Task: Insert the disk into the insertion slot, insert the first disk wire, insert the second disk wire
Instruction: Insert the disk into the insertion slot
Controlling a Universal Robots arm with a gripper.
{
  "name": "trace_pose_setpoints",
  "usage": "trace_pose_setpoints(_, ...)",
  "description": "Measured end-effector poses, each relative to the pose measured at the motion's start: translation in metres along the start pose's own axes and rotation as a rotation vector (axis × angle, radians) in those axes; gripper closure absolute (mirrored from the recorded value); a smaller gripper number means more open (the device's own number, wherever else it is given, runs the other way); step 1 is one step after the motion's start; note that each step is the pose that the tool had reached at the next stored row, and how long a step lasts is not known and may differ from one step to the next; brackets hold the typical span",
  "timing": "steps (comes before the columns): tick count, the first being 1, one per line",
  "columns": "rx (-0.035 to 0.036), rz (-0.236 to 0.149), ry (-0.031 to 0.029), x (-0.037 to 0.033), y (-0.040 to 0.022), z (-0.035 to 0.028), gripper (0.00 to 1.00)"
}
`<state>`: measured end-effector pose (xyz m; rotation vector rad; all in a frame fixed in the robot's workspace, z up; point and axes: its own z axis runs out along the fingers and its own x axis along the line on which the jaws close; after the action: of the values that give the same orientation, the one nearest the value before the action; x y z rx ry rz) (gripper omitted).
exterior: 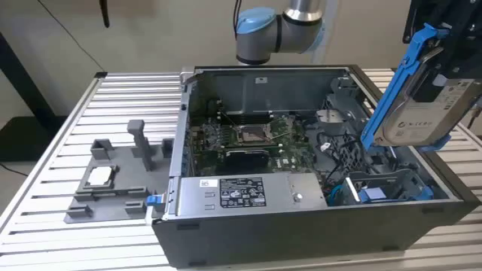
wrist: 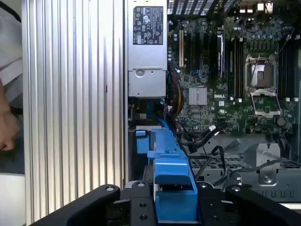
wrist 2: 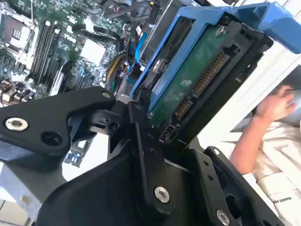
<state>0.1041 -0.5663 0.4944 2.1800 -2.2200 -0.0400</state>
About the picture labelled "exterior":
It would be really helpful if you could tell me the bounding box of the hard disk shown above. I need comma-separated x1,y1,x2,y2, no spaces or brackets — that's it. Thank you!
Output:
357,185,434,204
361,23,482,154

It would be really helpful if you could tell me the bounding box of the black disk wire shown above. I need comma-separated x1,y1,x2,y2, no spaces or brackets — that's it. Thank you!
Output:
325,134,365,183

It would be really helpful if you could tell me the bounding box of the grey plastic drive cage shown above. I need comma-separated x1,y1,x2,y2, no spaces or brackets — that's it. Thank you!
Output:
315,76,378,136

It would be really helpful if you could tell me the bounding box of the green motherboard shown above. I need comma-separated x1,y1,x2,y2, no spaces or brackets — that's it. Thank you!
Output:
190,111,321,177

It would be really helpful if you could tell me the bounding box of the CPU socket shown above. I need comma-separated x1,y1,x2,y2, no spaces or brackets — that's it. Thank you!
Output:
232,123,272,143

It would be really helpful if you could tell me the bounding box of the silver power supply with label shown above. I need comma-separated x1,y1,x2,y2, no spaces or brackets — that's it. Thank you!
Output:
175,173,327,218

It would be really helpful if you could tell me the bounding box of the black open PC case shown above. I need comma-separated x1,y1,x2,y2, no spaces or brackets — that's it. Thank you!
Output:
150,64,481,269

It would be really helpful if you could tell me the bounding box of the grey parts rack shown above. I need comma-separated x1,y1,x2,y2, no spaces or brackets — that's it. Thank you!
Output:
63,119,176,225

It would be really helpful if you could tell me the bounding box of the silver CPU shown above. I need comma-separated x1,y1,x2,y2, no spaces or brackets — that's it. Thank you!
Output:
87,167,115,186

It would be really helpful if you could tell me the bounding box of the black stand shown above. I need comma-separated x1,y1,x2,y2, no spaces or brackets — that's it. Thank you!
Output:
0,30,70,162

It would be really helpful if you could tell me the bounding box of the black wire white connector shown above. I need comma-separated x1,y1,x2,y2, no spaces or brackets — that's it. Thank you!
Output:
315,132,339,159

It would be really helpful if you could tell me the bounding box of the black cable behind arm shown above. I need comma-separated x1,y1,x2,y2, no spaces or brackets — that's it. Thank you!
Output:
232,0,244,36

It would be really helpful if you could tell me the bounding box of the blue wire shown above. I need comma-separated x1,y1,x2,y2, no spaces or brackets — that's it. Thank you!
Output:
326,182,345,206

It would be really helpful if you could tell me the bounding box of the black hanging strap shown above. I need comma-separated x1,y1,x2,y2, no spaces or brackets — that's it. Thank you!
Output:
99,0,111,29

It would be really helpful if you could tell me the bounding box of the thin black wall cable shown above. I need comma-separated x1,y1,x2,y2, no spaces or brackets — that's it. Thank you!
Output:
36,0,108,75

